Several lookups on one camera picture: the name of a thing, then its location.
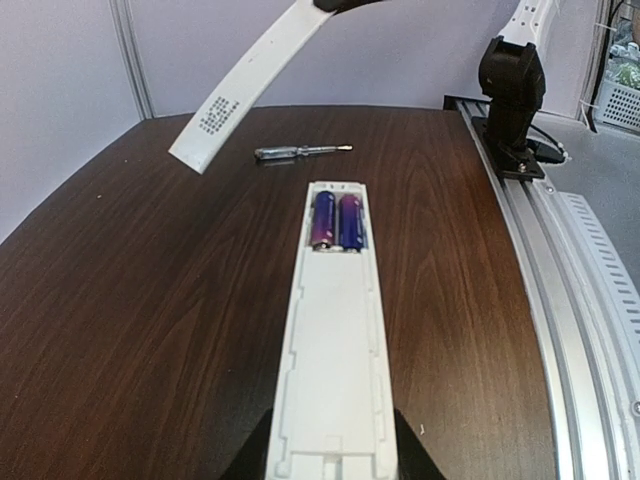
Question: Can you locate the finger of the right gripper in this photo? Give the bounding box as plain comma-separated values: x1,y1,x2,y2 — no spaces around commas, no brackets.
313,0,383,13

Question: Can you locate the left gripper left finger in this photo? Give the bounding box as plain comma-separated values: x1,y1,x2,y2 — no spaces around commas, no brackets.
219,409,273,480

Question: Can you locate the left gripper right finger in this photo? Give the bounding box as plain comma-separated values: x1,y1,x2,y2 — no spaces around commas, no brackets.
394,408,446,480

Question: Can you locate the white remote control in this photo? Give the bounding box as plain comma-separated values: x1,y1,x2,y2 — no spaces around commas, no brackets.
264,181,399,479

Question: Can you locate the white battery cover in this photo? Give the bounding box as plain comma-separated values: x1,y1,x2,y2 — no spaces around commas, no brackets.
169,1,332,174

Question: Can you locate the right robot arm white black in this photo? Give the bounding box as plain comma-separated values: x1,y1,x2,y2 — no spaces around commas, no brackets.
478,1,560,158

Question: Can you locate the right purple battery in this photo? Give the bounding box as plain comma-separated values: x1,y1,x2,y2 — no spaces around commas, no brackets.
339,194,364,252

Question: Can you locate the purple battery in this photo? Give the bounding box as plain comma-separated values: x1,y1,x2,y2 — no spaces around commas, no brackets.
339,194,364,252
310,191,335,250

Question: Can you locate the left purple battery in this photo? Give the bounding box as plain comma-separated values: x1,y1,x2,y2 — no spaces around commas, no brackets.
310,191,335,250

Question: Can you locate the white perforated basket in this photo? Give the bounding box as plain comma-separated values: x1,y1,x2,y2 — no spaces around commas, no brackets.
595,57,639,133

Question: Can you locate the clear handle screwdriver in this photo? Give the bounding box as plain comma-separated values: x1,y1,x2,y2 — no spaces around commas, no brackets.
254,145,353,162

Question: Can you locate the front aluminium rail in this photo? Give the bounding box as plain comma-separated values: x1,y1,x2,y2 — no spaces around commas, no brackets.
442,94,640,480

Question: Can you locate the left aluminium frame post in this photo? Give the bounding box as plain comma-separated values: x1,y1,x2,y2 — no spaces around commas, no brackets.
109,0,155,120

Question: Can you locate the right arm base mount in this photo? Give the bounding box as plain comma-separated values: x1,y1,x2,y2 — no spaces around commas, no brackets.
471,117,545,182

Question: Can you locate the white perforated cable tray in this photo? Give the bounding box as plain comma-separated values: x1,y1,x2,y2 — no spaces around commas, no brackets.
557,192,640,351

